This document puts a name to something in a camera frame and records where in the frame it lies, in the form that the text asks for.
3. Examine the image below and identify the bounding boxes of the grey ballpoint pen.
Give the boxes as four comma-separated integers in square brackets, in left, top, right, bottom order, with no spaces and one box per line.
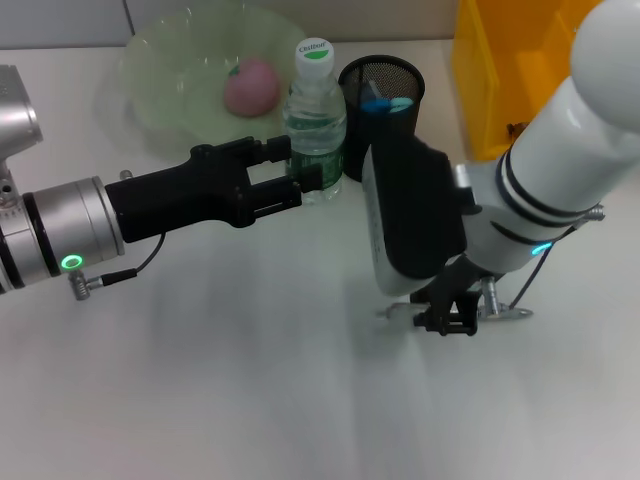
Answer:
[375,301,534,322]

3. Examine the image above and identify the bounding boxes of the clear green-label water bottle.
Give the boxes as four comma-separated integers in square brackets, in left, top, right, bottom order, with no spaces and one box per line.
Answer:
[282,37,348,204]

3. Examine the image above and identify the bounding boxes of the black mesh pen holder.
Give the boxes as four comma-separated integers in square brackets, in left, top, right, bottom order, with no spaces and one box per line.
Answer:
[338,54,427,184]

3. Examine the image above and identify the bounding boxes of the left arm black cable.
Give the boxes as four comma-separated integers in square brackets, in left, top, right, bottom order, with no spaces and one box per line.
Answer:
[68,232,168,302]

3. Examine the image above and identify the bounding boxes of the translucent green fruit bowl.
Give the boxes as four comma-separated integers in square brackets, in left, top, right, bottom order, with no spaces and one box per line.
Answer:
[118,5,311,156]

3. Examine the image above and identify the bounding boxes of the pink toy peach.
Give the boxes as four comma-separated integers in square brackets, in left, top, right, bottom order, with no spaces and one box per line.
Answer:
[223,57,281,119]

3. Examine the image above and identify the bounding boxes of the yellow plastic bin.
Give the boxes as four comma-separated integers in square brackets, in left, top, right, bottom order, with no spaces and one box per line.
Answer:
[452,0,601,162]

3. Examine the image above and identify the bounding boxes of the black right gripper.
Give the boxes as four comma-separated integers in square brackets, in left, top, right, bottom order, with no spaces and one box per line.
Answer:
[409,253,507,339]

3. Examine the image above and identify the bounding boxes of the blue plastic scissors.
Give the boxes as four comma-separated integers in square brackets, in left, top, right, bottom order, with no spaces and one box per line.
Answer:
[362,96,414,117]

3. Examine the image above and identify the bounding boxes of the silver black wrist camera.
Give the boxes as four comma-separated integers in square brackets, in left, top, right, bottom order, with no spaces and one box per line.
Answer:
[0,64,44,202]

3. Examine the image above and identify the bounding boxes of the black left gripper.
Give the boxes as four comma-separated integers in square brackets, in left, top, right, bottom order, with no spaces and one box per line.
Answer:
[104,135,324,245]

